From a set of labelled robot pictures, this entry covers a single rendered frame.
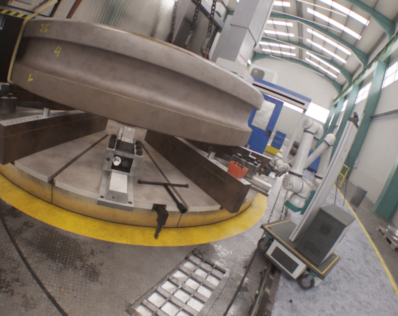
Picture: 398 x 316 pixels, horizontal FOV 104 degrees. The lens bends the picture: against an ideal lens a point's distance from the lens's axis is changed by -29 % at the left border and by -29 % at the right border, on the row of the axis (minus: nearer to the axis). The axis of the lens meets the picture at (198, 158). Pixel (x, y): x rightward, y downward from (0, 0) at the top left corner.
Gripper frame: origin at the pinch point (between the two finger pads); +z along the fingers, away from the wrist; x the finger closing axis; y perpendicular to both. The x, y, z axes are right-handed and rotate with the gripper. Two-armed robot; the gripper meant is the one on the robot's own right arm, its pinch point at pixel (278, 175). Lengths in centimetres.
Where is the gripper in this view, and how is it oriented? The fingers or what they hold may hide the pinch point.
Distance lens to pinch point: 300.2
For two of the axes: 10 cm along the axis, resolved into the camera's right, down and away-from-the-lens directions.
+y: 4.4, 7.5, -4.9
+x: 6.2, 1.4, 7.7
